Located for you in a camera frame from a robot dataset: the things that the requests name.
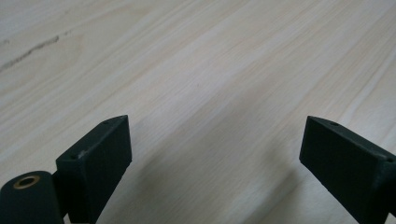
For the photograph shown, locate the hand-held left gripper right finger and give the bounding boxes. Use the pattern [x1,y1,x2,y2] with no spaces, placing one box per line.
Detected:
[298,115,396,224]

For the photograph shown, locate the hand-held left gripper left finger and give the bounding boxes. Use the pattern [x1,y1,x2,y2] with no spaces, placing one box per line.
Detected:
[51,114,133,224]

